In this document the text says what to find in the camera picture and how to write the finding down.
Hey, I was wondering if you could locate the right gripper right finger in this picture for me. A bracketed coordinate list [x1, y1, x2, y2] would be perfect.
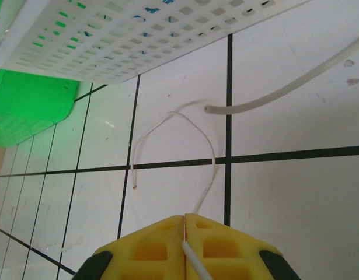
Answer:
[184, 212, 300, 280]

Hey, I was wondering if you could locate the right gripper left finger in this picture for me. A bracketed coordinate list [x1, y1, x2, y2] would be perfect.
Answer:
[75, 214, 186, 280]

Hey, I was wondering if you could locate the thin white cable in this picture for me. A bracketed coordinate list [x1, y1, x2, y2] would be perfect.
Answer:
[130, 34, 359, 280]

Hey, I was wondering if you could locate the green plastic mesh basket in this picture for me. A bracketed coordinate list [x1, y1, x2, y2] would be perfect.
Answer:
[0, 0, 86, 148]

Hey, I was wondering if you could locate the white plastic mesh basket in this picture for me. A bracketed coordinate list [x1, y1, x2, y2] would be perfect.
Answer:
[0, 0, 314, 86]

